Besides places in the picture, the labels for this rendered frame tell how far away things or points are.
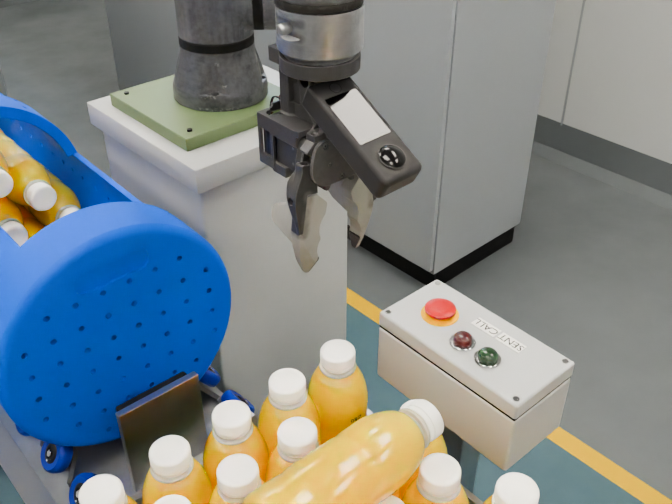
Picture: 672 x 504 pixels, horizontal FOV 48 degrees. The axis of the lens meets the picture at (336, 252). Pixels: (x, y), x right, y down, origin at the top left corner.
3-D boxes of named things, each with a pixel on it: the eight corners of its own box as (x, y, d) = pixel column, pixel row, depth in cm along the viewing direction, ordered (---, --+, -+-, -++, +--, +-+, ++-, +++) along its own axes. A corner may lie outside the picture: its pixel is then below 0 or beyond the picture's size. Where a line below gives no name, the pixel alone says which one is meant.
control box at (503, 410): (431, 339, 99) (437, 275, 94) (560, 426, 87) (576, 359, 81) (375, 374, 94) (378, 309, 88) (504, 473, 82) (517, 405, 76)
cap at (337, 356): (313, 357, 85) (312, 345, 84) (340, 343, 87) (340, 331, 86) (334, 377, 82) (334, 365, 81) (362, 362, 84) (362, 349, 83)
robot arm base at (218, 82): (228, 67, 132) (223, 10, 126) (287, 92, 123) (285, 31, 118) (155, 92, 123) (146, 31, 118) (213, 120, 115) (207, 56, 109)
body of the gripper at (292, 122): (317, 144, 78) (315, 28, 71) (375, 175, 73) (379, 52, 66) (257, 168, 74) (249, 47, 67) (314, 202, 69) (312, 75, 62)
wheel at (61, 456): (63, 426, 90) (48, 425, 89) (80, 448, 88) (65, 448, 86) (47, 458, 91) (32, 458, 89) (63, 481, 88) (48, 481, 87)
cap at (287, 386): (309, 379, 82) (308, 367, 81) (301, 405, 79) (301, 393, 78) (273, 375, 83) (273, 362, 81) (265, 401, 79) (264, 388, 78)
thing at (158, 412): (198, 437, 95) (187, 363, 88) (209, 448, 94) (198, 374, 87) (126, 480, 90) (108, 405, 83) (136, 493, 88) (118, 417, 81)
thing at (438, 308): (438, 300, 90) (439, 292, 89) (462, 315, 88) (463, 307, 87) (417, 313, 88) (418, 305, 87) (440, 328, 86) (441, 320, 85)
